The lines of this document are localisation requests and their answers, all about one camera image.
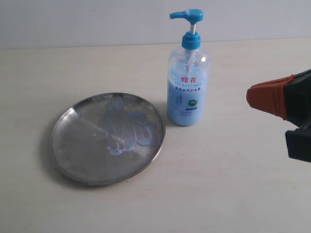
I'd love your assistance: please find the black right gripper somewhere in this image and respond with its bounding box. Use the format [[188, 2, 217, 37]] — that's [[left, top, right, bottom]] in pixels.
[[246, 70, 311, 162]]

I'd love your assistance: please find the blue lotion pump bottle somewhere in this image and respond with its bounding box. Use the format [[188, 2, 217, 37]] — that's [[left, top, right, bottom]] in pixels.
[[167, 9, 209, 126]]

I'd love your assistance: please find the pale blue soap gel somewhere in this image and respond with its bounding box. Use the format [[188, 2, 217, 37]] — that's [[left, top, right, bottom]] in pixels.
[[98, 98, 159, 156]]

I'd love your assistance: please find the round steel plate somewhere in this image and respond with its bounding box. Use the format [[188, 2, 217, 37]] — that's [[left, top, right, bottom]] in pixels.
[[49, 92, 166, 185]]

